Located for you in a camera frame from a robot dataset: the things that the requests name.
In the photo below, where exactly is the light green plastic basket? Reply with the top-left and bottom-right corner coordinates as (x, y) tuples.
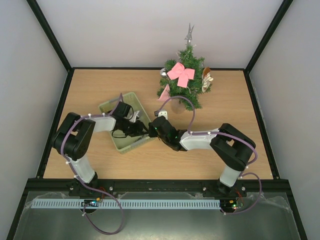
(98, 92), (153, 154)

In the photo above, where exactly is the pink hat gnome ornament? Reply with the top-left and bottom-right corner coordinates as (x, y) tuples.
(157, 84), (170, 102)

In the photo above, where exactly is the silver disco ball ornament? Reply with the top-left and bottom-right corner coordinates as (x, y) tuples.
(160, 67), (168, 78)

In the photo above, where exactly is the small green christmas tree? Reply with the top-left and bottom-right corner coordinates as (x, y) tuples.
(156, 43), (213, 115)

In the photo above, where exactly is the pink heart ornament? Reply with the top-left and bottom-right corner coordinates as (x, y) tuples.
(167, 62), (195, 88)

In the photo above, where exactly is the brown hat snowman ornament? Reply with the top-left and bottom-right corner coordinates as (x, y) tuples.
(201, 67), (213, 93)

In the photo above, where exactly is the silver star tree topper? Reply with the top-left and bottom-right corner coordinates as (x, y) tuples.
(184, 23), (194, 46)

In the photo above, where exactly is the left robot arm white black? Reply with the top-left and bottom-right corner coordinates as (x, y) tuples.
(51, 101), (148, 197)

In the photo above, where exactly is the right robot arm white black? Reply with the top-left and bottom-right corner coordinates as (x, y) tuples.
(148, 116), (258, 196)

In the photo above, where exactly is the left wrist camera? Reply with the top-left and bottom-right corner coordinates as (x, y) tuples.
(129, 110), (141, 123)

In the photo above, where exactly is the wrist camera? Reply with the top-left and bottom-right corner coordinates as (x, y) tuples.
(154, 109), (168, 120)
(129, 110), (141, 123)

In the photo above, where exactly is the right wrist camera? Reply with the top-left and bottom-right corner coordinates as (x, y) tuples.
(154, 109), (168, 120)

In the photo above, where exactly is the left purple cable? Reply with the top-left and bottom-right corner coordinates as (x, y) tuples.
(61, 92), (126, 234)

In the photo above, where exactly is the light blue slotted cable duct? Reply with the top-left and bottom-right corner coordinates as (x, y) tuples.
(31, 198), (221, 210)

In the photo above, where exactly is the black aluminium frame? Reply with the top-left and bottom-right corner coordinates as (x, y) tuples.
(6, 0), (308, 240)

